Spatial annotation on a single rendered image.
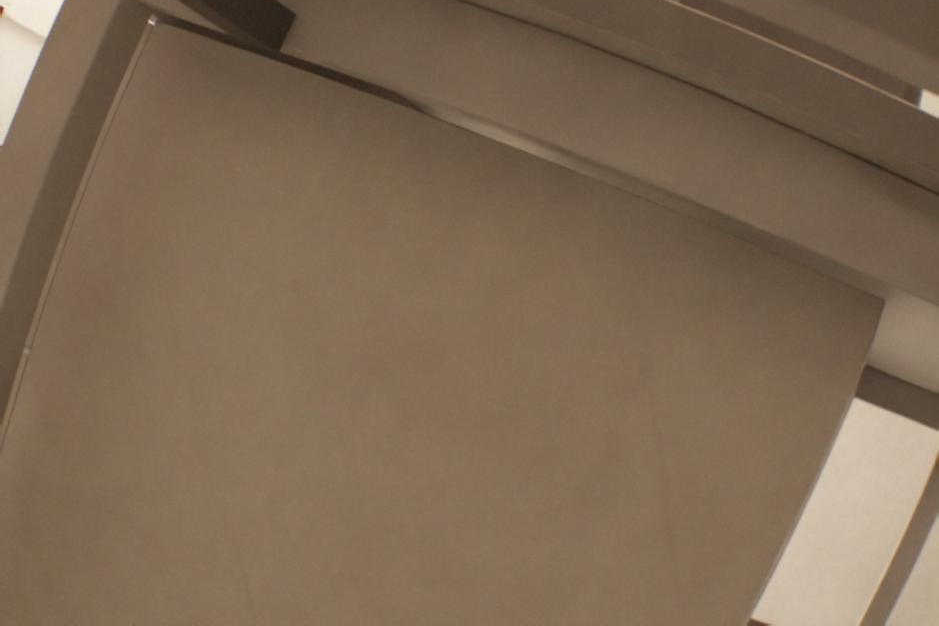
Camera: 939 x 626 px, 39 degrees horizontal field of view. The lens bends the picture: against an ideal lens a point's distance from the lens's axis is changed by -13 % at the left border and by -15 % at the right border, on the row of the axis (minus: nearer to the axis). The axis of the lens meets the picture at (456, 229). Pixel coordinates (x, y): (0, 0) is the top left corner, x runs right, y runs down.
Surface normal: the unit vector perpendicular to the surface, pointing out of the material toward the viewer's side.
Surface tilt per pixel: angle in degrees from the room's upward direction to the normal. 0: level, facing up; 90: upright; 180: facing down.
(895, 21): 90
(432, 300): 90
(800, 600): 90
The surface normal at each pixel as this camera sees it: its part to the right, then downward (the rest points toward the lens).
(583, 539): -0.26, -0.15
